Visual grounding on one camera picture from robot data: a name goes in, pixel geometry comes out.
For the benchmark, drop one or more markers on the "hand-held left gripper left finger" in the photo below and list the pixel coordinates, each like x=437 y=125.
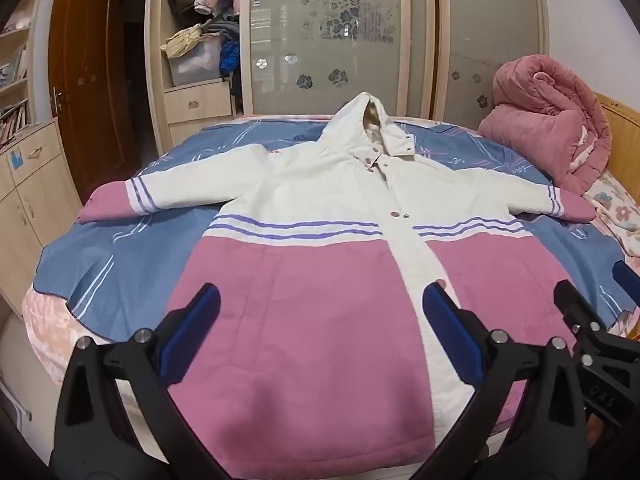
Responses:
x=192 y=330

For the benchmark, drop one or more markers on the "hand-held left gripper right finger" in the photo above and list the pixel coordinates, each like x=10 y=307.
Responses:
x=452 y=330

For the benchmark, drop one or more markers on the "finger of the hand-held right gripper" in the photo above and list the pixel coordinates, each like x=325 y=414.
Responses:
x=629 y=281
x=575 y=310

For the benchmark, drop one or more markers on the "pink and white hooded jacket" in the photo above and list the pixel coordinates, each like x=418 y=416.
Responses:
x=320 y=310

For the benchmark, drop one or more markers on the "blue striped blanket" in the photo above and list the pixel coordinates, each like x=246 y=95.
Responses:
x=125 y=260

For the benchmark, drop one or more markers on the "wooden headboard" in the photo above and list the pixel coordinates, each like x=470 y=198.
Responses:
x=625 y=135

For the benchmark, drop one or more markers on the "rolled pink quilt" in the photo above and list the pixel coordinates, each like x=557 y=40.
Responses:
x=540 y=125

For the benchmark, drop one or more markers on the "beige wardrobe drawer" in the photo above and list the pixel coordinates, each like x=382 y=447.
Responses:
x=200 y=131
x=200 y=102

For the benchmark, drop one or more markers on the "beige cabinet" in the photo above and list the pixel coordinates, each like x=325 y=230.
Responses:
x=40 y=200

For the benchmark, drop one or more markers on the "blue sticker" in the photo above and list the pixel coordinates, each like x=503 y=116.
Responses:
x=17 y=160

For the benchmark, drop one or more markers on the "brown wooden door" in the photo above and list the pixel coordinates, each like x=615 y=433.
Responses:
x=85 y=110

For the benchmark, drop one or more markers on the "translucent storage box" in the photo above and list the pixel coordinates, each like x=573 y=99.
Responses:
x=192 y=67

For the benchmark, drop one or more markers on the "beige wardrobe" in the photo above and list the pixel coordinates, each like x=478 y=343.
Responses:
x=155 y=60

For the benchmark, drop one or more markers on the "row of books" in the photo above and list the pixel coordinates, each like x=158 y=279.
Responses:
x=12 y=122

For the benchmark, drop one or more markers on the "blue garment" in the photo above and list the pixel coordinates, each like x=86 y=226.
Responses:
x=230 y=57

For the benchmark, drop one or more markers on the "frosted floral sliding door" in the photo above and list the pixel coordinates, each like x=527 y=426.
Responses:
x=325 y=75

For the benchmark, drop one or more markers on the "yellow crumpled cloth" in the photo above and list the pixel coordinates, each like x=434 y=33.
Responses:
x=182 y=40

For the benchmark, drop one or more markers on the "grey garment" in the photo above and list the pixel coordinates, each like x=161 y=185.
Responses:
x=222 y=27

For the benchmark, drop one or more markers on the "beige bookshelf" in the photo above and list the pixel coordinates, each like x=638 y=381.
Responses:
x=15 y=35

